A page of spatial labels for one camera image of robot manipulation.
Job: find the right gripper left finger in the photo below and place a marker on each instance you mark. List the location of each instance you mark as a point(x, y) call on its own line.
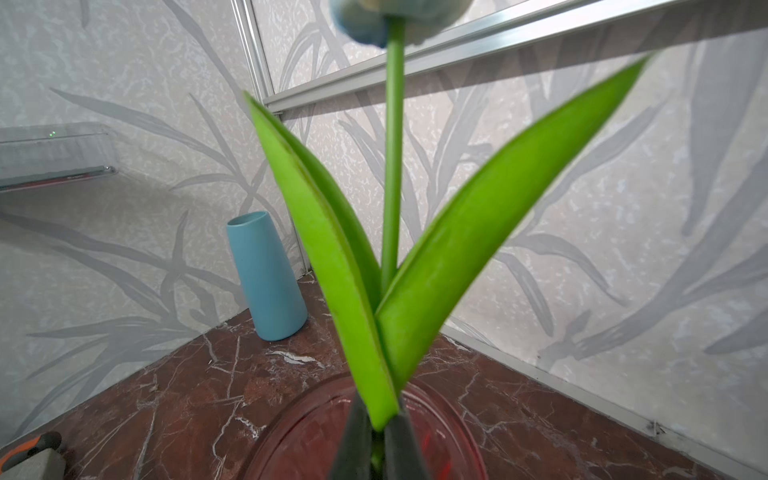
point(353, 458)

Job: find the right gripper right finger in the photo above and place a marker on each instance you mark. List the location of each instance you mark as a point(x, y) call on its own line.
point(403, 459)

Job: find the pink glass vase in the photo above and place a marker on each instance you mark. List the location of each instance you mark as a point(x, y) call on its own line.
point(326, 434)

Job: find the white tulip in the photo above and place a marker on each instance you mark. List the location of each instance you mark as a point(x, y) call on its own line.
point(388, 310)

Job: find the teal ceramic vase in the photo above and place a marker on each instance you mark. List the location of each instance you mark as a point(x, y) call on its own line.
point(270, 287)

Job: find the clear acrylic wall shelf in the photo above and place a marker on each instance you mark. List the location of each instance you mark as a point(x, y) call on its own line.
point(45, 155)

